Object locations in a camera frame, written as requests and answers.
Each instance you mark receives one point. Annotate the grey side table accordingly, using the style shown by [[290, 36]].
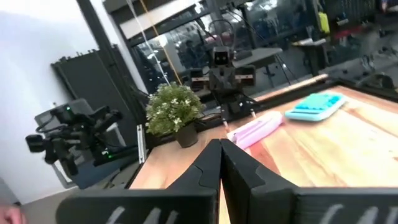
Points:
[[258, 56]]

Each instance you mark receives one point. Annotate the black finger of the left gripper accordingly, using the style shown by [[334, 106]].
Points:
[[215, 81], [229, 81]]

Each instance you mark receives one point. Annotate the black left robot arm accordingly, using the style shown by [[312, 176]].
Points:
[[237, 105]]

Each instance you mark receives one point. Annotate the pink and white stapler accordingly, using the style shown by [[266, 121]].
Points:
[[258, 129]]

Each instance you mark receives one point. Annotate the yellow green hanging bag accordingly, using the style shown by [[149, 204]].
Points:
[[324, 22]]

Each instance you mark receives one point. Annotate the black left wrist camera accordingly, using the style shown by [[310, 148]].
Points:
[[221, 57]]

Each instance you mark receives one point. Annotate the small potted green plant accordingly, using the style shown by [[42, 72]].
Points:
[[172, 107]]

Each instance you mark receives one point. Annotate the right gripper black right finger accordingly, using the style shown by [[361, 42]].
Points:
[[248, 186]]

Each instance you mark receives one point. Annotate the person's hand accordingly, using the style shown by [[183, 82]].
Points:
[[9, 216]]

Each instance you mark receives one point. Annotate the silver metal bracket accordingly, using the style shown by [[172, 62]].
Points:
[[141, 146]]

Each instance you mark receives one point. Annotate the black partition panel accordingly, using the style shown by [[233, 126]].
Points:
[[90, 81]]

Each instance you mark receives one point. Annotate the teal calculator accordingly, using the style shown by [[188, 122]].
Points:
[[314, 107]]

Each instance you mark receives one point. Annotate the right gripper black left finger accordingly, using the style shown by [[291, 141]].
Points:
[[199, 177]]

